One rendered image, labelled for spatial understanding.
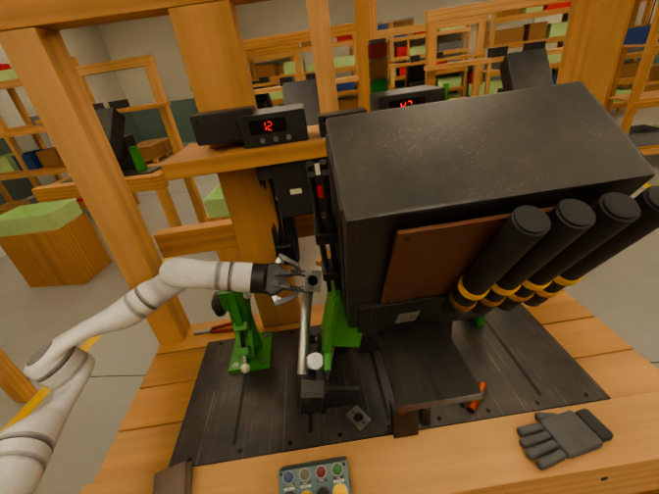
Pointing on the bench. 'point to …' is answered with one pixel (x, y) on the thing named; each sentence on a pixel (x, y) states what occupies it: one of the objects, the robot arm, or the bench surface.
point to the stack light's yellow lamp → (379, 69)
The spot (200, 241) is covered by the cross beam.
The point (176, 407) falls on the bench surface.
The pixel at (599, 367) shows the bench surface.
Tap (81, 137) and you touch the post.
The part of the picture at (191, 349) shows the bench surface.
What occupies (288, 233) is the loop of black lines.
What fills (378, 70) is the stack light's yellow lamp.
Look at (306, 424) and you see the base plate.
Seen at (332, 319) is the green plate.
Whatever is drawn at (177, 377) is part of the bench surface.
